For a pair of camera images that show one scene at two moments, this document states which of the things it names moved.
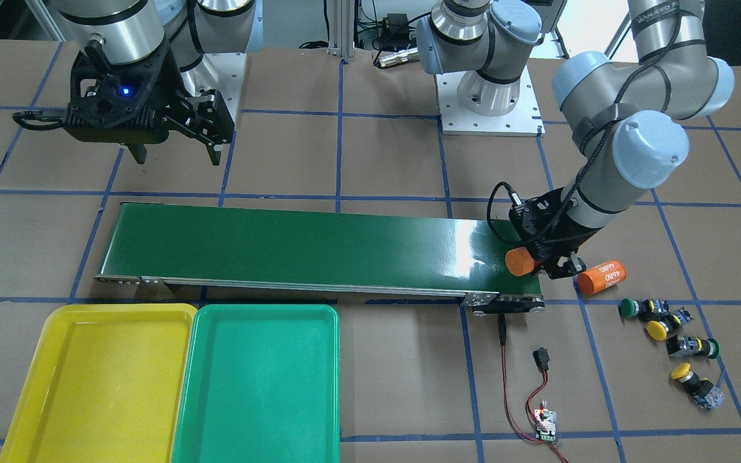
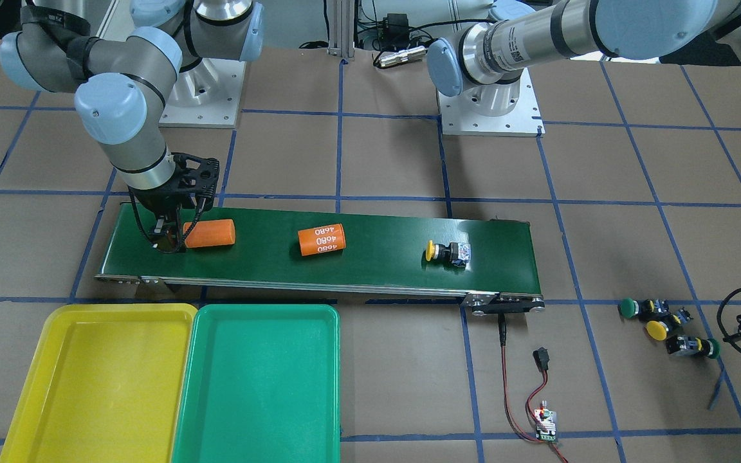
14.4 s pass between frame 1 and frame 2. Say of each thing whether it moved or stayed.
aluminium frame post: stayed
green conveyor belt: stayed
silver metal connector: stayed
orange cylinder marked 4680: moved
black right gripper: moved
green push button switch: stayed
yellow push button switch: stayed
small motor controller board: stayed
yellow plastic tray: stayed
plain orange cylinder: moved
